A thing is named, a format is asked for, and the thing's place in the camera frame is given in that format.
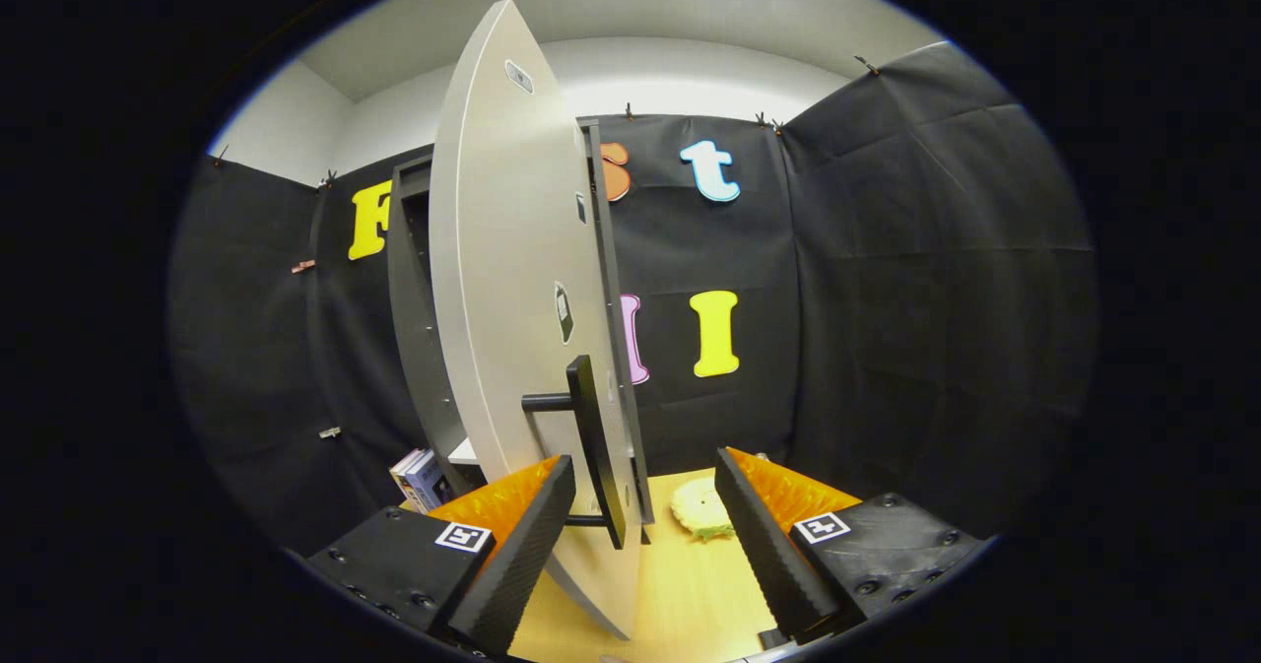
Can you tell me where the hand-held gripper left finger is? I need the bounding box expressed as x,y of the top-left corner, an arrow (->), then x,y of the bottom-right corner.
305,453 -> 578,656

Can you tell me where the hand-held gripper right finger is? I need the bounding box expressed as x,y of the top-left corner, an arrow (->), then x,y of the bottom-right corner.
714,446 -> 991,646

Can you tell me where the black door handle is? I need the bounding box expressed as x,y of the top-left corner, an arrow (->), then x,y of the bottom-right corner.
520,353 -> 629,552

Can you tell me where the grey shoe cabinet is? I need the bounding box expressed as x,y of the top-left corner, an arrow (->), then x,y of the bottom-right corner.
386,119 -> 657,528

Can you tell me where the beige shoe cabinet door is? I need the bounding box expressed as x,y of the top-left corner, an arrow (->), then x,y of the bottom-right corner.
431,0 -> 643,641

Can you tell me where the yellow round plush toy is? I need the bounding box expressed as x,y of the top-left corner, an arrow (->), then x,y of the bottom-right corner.
670,476 -> 735,544

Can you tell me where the blue cover book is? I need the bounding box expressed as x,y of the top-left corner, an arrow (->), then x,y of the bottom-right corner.
406,451 -> 456,511

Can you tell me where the white orange spine book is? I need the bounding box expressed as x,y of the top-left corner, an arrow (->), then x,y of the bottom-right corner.
389,448 -> 425,511

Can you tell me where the black backdrop cloth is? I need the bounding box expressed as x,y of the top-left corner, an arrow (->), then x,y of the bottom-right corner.
167,40 -> 1099,556

